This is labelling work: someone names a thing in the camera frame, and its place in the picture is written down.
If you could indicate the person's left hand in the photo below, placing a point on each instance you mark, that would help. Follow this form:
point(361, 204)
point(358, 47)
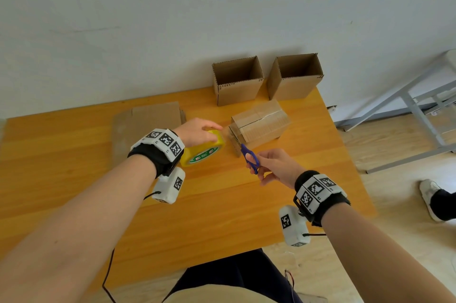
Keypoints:
point(194, 133)

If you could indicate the person's right hand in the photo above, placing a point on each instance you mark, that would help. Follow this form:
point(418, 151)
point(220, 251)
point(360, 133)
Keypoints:
point(281, 165)

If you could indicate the yellow tape roll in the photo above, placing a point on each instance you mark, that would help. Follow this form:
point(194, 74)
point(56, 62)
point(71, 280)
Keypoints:
point(199, 155)

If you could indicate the brown cardboard paper box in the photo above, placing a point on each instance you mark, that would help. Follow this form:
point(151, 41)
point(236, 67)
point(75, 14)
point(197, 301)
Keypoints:
point(292, 89)
point(238, 94)
point(263, 124)

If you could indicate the stack of cardboard boxes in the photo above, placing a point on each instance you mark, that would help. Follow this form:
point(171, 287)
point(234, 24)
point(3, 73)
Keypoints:
point(142, 121)

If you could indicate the person's left forearm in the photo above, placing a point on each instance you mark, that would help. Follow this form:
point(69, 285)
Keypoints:
point(71, 235)

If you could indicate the person's right forearm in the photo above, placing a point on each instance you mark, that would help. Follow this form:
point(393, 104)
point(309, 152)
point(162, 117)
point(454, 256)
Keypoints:
point(384, 267)

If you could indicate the person's dark and beige clothing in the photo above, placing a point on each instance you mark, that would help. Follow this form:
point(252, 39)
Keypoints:
point(228, 270)

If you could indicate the black left wristband with markers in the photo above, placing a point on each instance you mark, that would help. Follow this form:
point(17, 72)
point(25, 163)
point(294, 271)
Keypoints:
point(153, 157)

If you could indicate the black wristband with markers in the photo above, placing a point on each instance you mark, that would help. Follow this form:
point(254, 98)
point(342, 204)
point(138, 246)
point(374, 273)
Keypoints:
point(327, 206)
point(153, 157)

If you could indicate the black right wristband with markers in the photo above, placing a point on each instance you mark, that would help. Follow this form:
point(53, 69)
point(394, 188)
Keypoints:
point(327, 206)

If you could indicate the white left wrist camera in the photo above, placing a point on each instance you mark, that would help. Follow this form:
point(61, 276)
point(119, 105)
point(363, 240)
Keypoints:
point(167, 190)

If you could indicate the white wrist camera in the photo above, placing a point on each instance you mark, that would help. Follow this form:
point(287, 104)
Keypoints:
point(167, 190)
point(295, 231)

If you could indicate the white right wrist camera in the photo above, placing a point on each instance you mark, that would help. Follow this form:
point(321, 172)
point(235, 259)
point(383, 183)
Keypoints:
point(295, 231)

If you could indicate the white wall socket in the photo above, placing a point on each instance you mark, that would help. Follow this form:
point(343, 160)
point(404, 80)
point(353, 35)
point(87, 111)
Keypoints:
point(331, 108)

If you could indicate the grey metal table frame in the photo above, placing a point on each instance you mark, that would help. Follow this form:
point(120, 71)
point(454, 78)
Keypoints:
point(413, 107)

